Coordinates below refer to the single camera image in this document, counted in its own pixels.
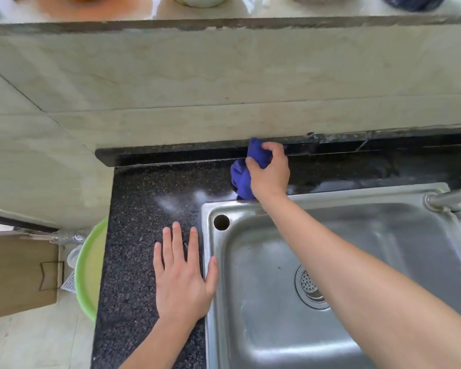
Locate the metal sink drain strainer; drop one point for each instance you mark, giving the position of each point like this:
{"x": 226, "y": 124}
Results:
{"x": 306, "y": 284}

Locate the white printed packet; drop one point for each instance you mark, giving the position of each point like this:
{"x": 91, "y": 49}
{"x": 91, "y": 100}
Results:
{"x": 69, "y": 283}

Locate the blue cleaning cloth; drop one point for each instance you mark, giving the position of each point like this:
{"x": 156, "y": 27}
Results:
{"x": 242, "y": 180}

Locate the person's left forearm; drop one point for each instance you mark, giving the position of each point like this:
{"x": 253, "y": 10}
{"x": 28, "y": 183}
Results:
{"x": 165, "y": 345}

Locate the person's left middle finger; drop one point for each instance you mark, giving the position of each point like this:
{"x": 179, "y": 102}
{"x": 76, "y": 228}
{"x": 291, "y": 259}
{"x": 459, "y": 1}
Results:
{"x": 178, "y": 242}

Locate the person's left thumb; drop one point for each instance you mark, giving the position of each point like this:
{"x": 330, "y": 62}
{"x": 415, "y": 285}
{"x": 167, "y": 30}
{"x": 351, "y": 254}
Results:
{"x": 212, "y": 273}

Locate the person's left little finger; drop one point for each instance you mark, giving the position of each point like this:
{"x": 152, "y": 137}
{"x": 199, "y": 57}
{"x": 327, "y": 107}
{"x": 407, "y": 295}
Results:
{"x": 158, "y": 259}

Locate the person's right thumb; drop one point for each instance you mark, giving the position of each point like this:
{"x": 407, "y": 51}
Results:
{"x": 252, "y": 165}

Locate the person's left hand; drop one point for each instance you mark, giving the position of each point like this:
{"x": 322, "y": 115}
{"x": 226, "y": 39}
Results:
{"x": 182, "y": 288}

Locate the person's right hand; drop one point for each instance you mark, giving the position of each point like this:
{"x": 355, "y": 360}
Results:
{"x": 271, "y": 176}

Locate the person's right forearm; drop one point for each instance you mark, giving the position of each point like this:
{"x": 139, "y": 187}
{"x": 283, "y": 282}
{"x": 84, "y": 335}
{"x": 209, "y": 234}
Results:
{"x": 353, "y": 280}

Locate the brown cardboard box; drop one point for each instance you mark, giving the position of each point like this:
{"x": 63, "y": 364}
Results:
{"x": 15, "y": 276}

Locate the stainless steel sink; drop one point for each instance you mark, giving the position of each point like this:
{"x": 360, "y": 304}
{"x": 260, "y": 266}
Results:
{"x": 253, "y": 303}

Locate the dark blue bowl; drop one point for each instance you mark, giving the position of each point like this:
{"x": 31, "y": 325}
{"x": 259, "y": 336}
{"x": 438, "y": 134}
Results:
{"x": 413, "y": 1}

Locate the metal faucet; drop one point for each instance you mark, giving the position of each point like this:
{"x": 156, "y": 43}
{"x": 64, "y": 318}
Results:
{"x": 449, "y": 199}

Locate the green plastic basin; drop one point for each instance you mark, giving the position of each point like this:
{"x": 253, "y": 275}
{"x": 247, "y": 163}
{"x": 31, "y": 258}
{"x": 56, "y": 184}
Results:
{"x": 88, "y": 272}

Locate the white plastic container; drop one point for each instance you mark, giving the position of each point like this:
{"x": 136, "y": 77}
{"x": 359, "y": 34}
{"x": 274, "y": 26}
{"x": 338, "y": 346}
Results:
{"x": 73, "y": 257}

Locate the brown wooden board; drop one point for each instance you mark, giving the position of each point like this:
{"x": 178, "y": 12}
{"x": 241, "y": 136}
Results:
{"x": 111, "y": 7}

